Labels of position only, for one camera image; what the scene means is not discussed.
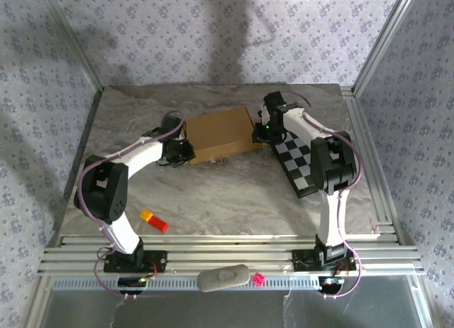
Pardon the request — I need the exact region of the aluminium side rail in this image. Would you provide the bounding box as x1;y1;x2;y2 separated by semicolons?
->
340;85;406;244

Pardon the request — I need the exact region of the grey slotted cable duct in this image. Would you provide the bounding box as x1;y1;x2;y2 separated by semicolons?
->
51;273;322;292

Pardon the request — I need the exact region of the red toy brick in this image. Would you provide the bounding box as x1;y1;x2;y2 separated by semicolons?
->
148;215;170;234

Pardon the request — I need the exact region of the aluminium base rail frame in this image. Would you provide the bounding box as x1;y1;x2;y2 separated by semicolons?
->
37;233;426;276

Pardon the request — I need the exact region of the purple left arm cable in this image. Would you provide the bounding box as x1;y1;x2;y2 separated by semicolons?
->
77;109;187;302

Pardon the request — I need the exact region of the brown cardboard box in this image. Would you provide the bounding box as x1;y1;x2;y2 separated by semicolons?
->
183;106;265;166

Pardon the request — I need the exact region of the grey oval stone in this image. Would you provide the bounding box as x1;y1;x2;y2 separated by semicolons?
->
196;263;250;294

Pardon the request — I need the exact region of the grey metal sheet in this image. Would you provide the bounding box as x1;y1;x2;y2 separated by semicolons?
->
33;290;436;328

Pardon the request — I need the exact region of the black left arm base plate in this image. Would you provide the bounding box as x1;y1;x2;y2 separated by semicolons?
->
101;248;169;274

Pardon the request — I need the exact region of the aluminium frame post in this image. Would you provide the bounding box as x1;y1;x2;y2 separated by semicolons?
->
350;0;422;97
34;0;106;97

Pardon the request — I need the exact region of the black round circuit board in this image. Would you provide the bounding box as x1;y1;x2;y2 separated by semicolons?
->
317;275;345;295
117;276;148;295

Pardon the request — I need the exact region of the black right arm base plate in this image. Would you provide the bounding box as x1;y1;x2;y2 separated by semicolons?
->
291;248;357;273

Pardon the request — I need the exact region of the black and white chessboard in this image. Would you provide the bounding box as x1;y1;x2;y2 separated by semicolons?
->
271;130;321;200

